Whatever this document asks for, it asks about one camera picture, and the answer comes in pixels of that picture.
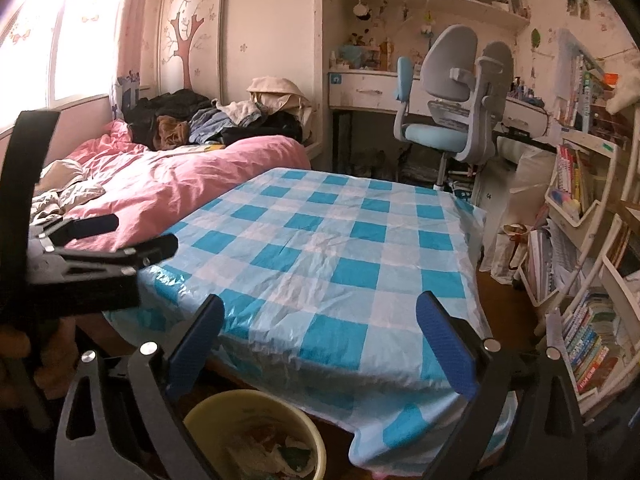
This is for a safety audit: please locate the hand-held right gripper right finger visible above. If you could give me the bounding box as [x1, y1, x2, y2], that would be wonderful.
[416, 290, 586, 480]

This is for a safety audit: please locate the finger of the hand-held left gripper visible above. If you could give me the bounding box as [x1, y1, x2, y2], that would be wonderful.
[55, 232, 179, 273]
[37, 213, 120, 248]

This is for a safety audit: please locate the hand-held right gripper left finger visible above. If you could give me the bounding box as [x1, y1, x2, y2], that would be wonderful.
[54, 294, 226, 480]

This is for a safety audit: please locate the yellow plastic bin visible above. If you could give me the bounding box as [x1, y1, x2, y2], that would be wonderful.
[182, 389, 327, 480]

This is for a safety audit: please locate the green scrap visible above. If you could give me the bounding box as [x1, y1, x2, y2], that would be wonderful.
[277, 442, 316, 476]

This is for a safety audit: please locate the person's left hand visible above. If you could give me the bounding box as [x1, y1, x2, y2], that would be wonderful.
[0, 317, 76, 400]

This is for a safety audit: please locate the beige crumpled cloth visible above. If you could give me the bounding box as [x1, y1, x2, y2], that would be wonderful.
[30, 159, 106, 226]

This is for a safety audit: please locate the pink duvet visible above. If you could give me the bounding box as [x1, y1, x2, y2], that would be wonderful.
[30, 120, 311, 251]

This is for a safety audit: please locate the beige tote bag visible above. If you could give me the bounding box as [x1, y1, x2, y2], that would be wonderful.
[492, 222, 533, 283]

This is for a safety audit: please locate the brown garment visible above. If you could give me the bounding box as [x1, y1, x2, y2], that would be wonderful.
[154, 116, 191, 151]

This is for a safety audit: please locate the flat white tissue paper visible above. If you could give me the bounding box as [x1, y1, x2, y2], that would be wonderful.
[227, 435, 301, 480]

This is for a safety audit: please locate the blue castle cutout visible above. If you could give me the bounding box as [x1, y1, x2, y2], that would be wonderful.
[116, 71, 141, 121]

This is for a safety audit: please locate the row of colourful books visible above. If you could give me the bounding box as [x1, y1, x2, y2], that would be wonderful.
[562, 292, 626, 393]

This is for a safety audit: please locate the blue checked tablecloth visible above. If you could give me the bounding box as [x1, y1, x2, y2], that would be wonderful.
[102, 167, 488, 473]

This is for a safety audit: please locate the pile of dark clothes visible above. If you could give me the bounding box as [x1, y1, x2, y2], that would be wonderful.
[122, 89, 306, 151]

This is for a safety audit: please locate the white book rack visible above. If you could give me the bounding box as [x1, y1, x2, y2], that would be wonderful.
[547, 110, 640, 416]
[517, 130, 623, 308]

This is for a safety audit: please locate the window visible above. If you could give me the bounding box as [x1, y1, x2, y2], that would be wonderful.
[0, 0, 131, 131]

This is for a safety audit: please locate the beige folded cloth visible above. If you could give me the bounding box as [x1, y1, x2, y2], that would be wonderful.
[247, 77, 313, 113]

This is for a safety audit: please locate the pink curtain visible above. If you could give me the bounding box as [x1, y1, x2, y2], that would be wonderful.
[107, 0, 166, 111]

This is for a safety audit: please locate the grey and blue desk chair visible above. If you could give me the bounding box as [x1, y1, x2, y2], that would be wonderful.
[393, 24, 515, 191]

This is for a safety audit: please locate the white desk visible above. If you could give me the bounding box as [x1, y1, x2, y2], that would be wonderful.
[327, 70, 556, 136]

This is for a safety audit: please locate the pink tree wall decal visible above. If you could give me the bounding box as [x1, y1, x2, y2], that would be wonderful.
[170, 0, 213, 88]

